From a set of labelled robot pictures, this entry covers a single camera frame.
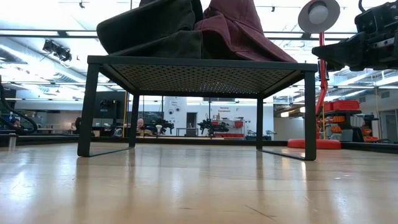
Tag black aluminium table frame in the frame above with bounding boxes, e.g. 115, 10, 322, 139
0, 133, 398, 155

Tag black perforated metal stand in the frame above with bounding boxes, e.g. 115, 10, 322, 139
76, 55, 318, 162

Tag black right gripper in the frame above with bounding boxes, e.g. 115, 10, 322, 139
312, 27, 398, 73

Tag black ceiling-mounted device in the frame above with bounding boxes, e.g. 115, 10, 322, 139
42, 39, 73, 62

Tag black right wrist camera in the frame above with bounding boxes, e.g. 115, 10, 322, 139
354, 1, 398, 34

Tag black background robot arms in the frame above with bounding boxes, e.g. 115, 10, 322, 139
141, 118, 175, 136
197, 113, 231, 138

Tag black wall monitor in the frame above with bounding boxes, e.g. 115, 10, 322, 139
94, 90, 127, 119

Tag shelf with red orange bins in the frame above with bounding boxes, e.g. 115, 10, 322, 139
317, 99, 381, 143

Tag red desk lamp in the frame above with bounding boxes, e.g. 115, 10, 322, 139
287, 0, 342, 150

